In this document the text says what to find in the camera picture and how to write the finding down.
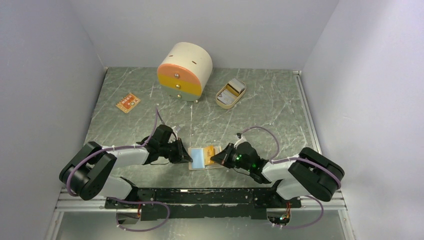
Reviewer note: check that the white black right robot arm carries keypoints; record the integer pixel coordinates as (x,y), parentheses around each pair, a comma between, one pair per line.
(308,173)

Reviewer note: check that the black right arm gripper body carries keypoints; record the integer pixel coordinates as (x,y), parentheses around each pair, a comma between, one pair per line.
(231,158)

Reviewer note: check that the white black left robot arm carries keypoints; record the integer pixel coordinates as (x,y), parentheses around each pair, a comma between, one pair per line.
(88,173)

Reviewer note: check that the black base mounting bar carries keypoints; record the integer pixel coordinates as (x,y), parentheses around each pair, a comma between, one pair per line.
(191,203)

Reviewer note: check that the beige leather card holder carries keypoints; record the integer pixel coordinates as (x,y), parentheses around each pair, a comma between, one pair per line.
(198,159)

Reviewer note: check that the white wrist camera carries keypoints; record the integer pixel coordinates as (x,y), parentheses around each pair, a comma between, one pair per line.
(240,141)
(177,128)

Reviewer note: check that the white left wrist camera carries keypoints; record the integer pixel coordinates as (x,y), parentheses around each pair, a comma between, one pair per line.
(177,128)

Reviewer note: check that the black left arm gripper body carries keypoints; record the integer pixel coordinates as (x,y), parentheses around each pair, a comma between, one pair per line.
(167,150)

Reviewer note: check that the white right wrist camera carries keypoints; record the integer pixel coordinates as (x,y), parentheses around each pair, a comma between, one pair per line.
(240,141)

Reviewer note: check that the round pastel drawer cabinet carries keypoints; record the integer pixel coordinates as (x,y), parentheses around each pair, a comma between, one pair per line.
(185,71)

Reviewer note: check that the orange patterned card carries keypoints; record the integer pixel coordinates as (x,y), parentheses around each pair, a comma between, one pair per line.
(127,103)

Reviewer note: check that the beige oval card tray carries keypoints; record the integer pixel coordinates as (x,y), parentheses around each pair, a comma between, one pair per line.
(230,94)

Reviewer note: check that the stack of cards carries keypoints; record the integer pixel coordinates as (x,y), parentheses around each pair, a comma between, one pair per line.
(231,92)

